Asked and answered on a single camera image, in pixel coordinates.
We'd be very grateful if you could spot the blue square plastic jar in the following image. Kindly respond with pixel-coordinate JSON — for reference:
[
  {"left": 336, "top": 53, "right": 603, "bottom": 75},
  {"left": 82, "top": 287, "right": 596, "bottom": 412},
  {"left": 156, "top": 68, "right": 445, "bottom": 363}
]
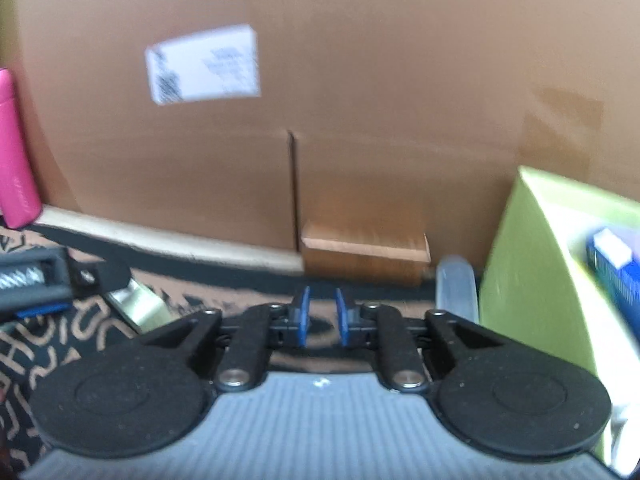
[{"left": 586, "top": 226, "right": 639, "bottom": 337}]

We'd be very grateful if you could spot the long dark box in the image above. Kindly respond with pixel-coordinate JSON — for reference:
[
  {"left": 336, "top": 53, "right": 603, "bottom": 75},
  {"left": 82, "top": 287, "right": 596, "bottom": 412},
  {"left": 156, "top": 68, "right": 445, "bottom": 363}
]
[{"left": 104, "top": 280, "right": 178, "bottom": 334}]

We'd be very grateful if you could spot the small brown cardboard box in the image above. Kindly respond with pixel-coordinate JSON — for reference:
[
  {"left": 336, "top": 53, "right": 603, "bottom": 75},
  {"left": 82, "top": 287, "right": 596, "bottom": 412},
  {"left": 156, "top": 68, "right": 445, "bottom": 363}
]
[{"left": 300, "top": 223, "right": 432, "bottom": 286}]

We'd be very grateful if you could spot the pink thermos bottle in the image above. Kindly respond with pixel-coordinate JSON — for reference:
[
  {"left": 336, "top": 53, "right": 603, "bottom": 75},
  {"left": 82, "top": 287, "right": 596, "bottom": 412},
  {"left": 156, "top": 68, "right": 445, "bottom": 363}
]
[{"left": 0, "top": 68, "right": 42, "bottom": 229}]

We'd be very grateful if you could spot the clear plastic lid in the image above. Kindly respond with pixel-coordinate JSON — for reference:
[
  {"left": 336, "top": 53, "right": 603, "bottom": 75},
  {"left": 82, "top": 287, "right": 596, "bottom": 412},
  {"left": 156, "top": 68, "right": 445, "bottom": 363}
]
[{"left": 435, "top": 256, "right": 480, "bottom": 323}]

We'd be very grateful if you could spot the light green cardboard box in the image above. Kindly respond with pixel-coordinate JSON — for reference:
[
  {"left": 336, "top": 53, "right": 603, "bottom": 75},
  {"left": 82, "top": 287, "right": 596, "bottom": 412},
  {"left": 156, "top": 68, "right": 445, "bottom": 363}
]
[{"left": 480, "top": 167, "right": 639, "bottom": 477}]

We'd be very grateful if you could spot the large brown cardboard box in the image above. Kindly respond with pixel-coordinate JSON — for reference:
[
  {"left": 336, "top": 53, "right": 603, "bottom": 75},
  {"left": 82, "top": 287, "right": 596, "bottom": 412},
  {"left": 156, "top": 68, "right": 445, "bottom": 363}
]
[{"left": 1, "top": 0, "right": 639, "bottom": 266}]

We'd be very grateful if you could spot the white shipping label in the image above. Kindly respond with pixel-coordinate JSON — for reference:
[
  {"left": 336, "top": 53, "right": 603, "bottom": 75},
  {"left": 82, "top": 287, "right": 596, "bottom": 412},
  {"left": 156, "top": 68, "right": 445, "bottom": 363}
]
[{"left": 145, "top": 24, "right": 262, "bottom": 105}]

